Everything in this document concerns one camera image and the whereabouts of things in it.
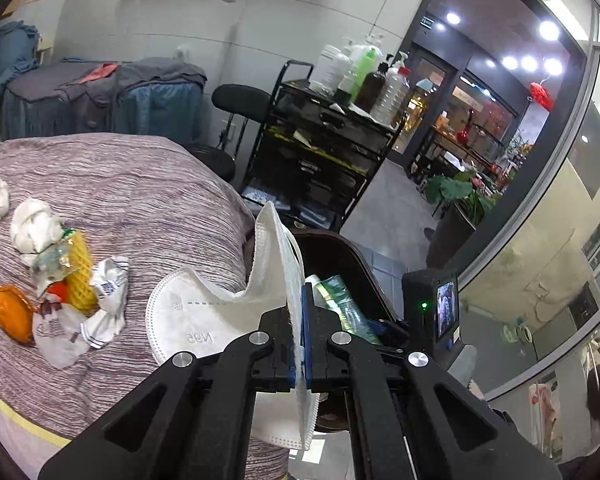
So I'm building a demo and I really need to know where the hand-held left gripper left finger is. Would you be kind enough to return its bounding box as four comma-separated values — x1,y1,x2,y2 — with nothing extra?
37,306,302,480

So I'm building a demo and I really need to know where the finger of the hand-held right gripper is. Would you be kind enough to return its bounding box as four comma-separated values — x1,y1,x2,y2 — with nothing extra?
367,319,408,348

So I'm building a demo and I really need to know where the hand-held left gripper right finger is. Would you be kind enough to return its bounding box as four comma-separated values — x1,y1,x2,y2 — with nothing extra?
302,282,563,480

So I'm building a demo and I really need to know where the green plastic bottle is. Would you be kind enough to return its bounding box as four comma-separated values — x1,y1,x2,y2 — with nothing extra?
305,274,381,346

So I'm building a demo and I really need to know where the white face mask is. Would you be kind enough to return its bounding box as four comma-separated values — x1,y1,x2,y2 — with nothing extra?
146,201,322,451

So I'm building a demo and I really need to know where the dark brown trash bin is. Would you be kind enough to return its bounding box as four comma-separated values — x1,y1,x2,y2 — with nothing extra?
252,230,411,433

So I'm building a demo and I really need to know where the white printed wrapper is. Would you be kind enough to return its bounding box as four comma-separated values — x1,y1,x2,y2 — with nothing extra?
80,256,131,350

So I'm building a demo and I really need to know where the yellow foam fruit net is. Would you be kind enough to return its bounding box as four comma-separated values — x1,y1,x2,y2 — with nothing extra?
62,229,101,316

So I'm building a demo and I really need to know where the white plastic bag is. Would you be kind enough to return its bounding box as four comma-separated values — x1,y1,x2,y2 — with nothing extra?
32,300,93,370

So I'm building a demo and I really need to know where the clear plastic wrapper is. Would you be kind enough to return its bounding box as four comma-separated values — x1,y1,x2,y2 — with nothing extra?
32,240,78,286

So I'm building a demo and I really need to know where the orange peel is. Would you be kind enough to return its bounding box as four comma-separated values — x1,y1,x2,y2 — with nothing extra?
0,285,36,345

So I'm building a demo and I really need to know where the white tape roll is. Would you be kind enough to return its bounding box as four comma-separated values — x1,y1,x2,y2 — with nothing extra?
502,322,533,343

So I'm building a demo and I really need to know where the potted green plant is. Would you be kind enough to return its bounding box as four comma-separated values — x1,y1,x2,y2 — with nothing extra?
425,170,501,271

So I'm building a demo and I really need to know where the pink glass sticker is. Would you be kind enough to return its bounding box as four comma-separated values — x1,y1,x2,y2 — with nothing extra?
529,384,562,461

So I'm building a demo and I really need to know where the black trolley cart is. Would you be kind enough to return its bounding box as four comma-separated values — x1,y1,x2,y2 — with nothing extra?
242,60,408,233

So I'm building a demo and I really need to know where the purple striped blanket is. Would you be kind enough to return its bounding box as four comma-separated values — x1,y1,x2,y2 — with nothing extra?
0,132,291,480

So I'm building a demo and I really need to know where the clear bottle with red cap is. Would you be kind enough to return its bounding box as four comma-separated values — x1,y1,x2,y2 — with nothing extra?
370,65,411,128

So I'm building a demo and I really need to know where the dark brown bottle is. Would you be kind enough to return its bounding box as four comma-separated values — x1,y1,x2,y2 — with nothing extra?
355,57,391,111

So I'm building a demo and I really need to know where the red hanging ornament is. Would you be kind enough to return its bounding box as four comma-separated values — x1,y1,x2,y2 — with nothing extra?
529,80,555,111

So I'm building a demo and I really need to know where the black stool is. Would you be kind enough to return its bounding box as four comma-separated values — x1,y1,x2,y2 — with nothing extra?
187,84,276,181

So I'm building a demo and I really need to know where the white plastic jar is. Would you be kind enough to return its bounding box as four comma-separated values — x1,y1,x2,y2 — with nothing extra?
310,45,353,93

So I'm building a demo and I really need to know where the pale yellow-trimmed bed sheet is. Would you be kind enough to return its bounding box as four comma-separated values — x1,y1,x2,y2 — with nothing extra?
0,382,73,466

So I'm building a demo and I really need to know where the grey-covered massage bed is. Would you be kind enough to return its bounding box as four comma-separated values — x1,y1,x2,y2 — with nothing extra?
2,57,208,141

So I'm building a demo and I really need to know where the red cloth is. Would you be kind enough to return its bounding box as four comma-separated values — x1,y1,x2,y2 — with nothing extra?
77,62,118,83

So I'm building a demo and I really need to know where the blue cloth pile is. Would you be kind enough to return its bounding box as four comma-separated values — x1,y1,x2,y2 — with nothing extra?
0,21,41,98

